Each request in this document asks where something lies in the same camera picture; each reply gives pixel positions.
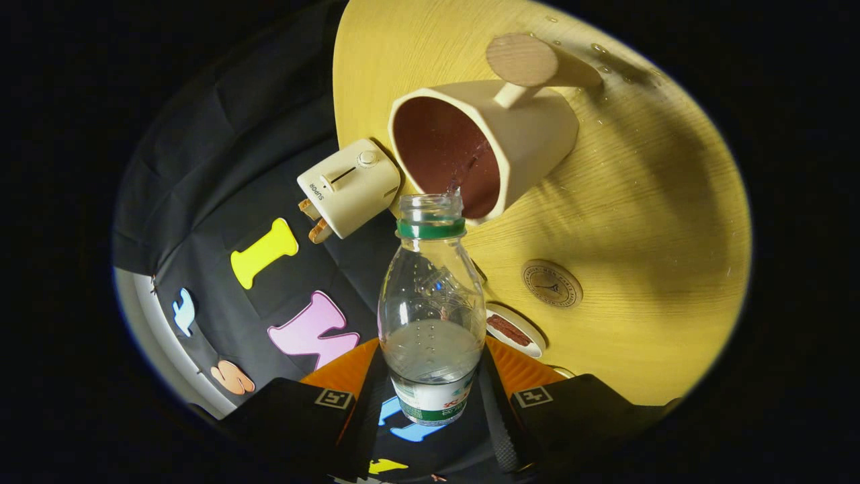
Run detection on brown meat patty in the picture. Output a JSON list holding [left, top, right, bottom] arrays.
[[486, 314, 531, 347]]

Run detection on clear plastic juice bottle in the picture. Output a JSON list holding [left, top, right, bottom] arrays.
[[377, 193, 487, 427]]

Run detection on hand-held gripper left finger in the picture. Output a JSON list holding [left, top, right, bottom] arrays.
[[218, 338, 390, 481]]

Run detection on cream cup with wooden handle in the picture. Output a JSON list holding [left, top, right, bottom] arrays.
[[388, 34, 603, 226]]

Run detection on black backdrop cloth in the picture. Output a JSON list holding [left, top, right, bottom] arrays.
[[113, 0, 525, 481]]

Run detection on white round plate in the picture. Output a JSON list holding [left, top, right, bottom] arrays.
[[485, 302, 546, 359]]

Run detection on white toaster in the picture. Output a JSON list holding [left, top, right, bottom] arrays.
[[297, 138, 402, 240]]

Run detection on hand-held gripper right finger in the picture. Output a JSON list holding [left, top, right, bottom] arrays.
[[476, 336, 656, 481]]

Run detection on wooden table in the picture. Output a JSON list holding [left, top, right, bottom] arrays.
[[333, 0, 752, 407]]

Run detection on round printed coaster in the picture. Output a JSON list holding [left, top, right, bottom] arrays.
[[521, 259, 584, 309]]

